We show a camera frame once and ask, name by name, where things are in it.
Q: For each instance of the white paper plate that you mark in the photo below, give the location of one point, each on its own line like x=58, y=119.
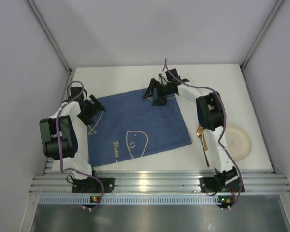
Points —
x=239, y=143

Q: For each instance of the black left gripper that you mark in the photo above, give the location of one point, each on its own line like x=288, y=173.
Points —
x=92, y=110

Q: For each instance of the copper fork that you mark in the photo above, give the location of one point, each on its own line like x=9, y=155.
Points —
x=200, y=135

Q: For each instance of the slotted cable duct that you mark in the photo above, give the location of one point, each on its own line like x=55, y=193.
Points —
x=136, y=200

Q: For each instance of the aluminium frame rail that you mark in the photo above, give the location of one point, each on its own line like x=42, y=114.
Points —
x=160, y=182

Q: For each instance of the copper spoon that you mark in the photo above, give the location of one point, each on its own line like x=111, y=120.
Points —
x=205, y=155

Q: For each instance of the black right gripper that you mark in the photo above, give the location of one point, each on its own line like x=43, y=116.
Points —
x=160, y=90

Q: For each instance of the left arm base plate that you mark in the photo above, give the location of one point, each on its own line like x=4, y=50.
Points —
x=90, y=185

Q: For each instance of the blue cloth placemat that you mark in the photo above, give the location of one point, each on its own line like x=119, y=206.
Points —
x=131, y=128

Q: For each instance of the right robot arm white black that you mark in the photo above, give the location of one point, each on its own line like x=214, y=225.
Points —
x=211, y=115

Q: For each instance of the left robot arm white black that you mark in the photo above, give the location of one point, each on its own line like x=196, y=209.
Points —
x=61, y=133

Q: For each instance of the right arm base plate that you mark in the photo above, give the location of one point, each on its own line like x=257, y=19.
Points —
x=210, y=186

